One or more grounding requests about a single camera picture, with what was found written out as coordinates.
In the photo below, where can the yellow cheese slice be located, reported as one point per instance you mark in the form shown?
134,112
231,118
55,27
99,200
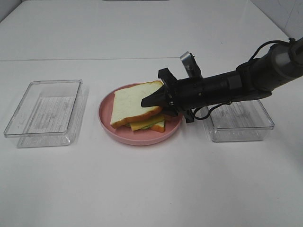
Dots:
144,124

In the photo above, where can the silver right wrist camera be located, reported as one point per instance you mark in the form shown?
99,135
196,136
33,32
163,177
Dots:
190,65

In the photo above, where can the clear left plastic tray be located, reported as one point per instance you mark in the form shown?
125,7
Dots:
49,114

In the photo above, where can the clear right plastic tray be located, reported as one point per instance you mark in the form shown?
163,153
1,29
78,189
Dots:
231,109

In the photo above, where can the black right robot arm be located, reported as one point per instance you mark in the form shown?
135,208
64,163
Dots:
273,64

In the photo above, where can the green lettuce leaf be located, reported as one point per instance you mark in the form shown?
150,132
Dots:
159,126

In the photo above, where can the clear plastic tray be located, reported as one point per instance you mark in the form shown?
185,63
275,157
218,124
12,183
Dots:
49,114
231,109

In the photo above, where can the pink round plate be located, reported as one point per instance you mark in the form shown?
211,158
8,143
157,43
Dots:
131,133

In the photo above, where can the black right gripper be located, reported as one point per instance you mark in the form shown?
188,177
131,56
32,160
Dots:
189,95

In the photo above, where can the white bread slice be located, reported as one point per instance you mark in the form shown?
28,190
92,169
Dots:
158,127
127,104

